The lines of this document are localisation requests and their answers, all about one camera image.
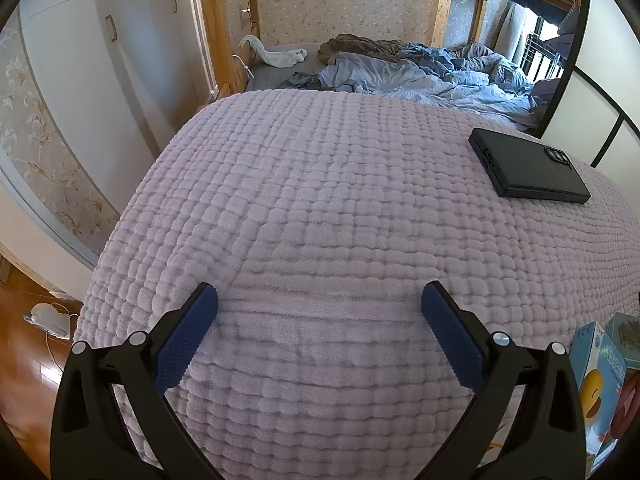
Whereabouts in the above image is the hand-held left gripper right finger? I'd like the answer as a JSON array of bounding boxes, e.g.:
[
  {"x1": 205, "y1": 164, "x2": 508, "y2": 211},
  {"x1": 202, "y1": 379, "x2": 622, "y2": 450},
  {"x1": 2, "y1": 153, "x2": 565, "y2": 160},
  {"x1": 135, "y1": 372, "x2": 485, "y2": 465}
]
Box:
[{"x1": 420, "y1": 281, "x2": 587, "y2": 480}]

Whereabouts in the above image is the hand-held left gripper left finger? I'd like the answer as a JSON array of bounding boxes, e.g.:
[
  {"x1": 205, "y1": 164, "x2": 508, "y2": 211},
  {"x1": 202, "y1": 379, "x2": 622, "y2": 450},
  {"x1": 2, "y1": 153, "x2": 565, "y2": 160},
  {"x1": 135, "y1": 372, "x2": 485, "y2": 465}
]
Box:
[{"x1": 50, "y1": 282, "x2": 221, "y2": 480}]

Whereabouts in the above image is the white floor device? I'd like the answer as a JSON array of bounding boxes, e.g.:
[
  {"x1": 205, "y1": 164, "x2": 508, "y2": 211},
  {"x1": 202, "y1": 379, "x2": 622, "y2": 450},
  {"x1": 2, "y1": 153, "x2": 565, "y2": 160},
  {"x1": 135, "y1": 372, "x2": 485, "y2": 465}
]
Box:
[{"x1": 25, "y1": 302, "x2": 73, "y2": 338}]

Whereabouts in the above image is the light blue carton box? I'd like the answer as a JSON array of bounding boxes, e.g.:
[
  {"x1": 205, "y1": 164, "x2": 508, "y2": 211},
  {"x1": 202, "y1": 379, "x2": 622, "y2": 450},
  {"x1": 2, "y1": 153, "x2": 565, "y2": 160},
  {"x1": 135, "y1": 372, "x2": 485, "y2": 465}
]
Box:
[{"x1": 570, "y1": 321, "x2": 628, "y2": 471}]

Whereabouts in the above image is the teal patterned box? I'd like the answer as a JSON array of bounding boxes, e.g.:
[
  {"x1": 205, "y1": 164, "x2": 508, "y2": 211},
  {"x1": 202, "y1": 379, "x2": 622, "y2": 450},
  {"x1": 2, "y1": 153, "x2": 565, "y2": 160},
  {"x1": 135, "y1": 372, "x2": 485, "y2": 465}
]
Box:
[{"x1": 605, "y1": 312, "x2": 640, "y2": 368}]

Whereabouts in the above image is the black phone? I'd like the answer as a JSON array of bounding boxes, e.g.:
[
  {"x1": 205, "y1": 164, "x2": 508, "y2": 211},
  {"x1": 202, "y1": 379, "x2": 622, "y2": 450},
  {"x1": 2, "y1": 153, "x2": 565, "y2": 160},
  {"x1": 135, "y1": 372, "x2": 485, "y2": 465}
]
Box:
[{"x1": 468, "y1": 128, "x2": 592, "y2": 204}]

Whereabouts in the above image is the lilac waffle blanket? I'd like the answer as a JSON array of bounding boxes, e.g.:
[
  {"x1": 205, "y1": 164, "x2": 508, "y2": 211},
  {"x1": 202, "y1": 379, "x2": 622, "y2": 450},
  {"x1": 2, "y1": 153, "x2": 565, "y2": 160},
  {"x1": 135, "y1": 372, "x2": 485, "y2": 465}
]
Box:
[{"x1": 72, "y1": 89, "x2": 640, "y2": 466}]

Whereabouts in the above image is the white wardrobe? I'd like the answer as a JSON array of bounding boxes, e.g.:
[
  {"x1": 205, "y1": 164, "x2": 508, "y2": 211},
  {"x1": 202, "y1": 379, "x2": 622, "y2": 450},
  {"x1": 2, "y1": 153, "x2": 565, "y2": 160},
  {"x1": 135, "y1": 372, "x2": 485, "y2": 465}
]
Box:
[{"x1": 20, "y1": 0, "x2": 216, "y2": 256}]

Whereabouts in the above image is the blue duvet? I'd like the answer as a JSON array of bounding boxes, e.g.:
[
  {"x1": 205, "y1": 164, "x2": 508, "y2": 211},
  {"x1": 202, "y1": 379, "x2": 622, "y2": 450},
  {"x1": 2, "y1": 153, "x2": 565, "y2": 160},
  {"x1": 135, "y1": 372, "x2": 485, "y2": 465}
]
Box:
[{"x1": 287, "y1": 42, "x2": 546, "y2": 128}]

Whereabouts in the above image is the grey bed sheet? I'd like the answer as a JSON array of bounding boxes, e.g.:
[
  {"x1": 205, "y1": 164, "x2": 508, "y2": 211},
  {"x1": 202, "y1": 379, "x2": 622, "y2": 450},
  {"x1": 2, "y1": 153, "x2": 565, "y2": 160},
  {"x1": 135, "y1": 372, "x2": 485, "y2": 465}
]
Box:
[{"x1": 245, "y1": 45, "x2": 331, "y2": 93}]

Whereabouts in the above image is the black framed white panel door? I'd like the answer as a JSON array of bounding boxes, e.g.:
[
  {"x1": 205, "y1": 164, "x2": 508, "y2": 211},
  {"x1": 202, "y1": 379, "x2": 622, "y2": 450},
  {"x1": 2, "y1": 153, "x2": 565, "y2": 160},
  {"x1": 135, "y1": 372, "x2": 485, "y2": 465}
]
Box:
[{"x1": 537, "y1": 0, "x2": 640, "y2": 171}]

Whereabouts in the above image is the white garment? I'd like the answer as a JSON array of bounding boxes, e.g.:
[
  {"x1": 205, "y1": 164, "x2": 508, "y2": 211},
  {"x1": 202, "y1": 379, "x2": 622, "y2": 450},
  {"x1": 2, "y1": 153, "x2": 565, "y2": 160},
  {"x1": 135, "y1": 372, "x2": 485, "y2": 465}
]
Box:
[{"x1": 239, "y1": 35, "x2": 308, "y2": 68}]

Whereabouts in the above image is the black metal railing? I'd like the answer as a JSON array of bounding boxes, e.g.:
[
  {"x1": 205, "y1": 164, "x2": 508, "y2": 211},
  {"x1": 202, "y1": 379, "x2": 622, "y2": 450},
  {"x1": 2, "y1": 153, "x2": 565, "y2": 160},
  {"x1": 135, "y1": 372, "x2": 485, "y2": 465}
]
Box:
[{"x1": 520, "y1": 15, "x2": 576, "y2": 83}]

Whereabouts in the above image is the brown blanket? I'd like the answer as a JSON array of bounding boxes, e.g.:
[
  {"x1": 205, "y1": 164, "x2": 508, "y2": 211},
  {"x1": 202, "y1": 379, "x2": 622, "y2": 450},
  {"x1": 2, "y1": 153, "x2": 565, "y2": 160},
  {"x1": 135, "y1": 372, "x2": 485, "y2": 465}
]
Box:
[{"x1": 317, "y1": 34, "x2": 416, "y2": 66}]

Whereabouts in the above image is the wooden bed frame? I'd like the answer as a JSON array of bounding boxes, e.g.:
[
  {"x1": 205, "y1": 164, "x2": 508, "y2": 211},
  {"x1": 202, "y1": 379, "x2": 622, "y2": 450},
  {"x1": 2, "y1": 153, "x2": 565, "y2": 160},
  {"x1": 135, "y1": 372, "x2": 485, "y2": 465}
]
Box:
[{"x1": 220, "y1": 0, "x2": 262, "y2": 96}]

